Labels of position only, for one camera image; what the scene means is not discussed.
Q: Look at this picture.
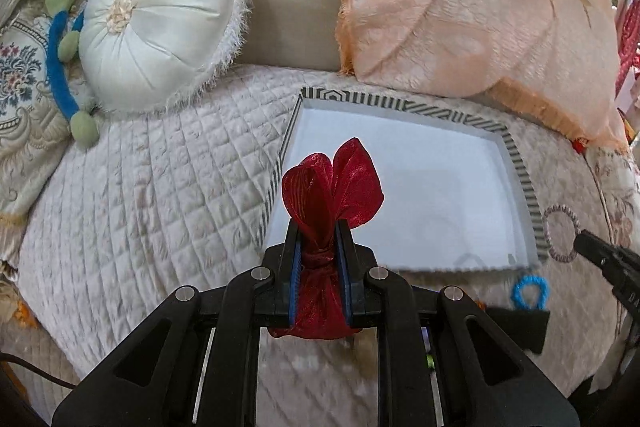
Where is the pink grey spiral hair tie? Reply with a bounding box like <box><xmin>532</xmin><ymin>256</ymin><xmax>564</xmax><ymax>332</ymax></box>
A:
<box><xmin>542</xmin><ymin>204</ymin><xmax>584</xmax><ymax>264</ymax></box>

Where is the red satin bow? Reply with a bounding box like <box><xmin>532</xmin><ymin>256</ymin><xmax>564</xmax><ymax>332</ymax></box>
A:
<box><xmin>269</xmin><ymin>138</ymin><xmax>384</xmax><ymax>340</ymax></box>

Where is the blue bead bracelet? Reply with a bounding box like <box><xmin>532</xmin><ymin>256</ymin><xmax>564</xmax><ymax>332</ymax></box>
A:
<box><xmin>510</xmin><ymin>274</ymin><xmax>551</xmax><ymax>312</ymax></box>

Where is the black velvet pouch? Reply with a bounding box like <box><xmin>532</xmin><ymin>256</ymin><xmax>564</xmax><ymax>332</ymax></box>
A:
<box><xmin>485</xmin><ymin>308</ymin><xmax>550</xmax><ymax>355</ymax></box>

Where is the striped black white tray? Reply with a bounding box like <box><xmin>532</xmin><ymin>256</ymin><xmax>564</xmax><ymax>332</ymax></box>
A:
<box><xmin>258</xmin><ymin>87</ymin><xmax>549</xmax><ymax>272</ymax></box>

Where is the red tassel ornament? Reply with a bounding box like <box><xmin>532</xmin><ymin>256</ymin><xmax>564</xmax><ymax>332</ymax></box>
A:
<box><xmin>572</xmin><ymin>139</ymin><xmax>589</xmax><ymax>155</ymax></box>

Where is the quilted beige bedspread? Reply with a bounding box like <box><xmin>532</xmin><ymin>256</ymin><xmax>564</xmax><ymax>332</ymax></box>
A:
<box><xmin>1</xmin><ymin>66</ymin><xmax>620</xmax><ymax>426</ymax></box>

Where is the peach fringed blanket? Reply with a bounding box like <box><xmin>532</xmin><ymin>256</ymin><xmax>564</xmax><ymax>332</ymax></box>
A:
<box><xmin>335</xmin><ymin>0</ymin><xmax>627</xmax><ymax>150</ymax></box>

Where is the embroidered floral cushion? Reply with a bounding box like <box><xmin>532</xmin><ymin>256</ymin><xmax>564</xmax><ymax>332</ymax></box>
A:
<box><xmin>1</xmin><ymin>1</ymin><xmax>70</xmax><ymax>227</ymax></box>

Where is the round white satin pillow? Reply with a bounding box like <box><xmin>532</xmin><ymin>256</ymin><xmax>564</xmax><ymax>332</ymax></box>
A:
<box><xmin>79</xmin><ymin>0</ymin><xmax>250</xmax><ymax>114</ymax></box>

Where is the black cable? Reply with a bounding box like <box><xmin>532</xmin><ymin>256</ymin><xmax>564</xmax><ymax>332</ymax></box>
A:
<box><xmin>0</xmin><ymin>351</ymin><xmax>77</xmax><ymax>390</ymax></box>

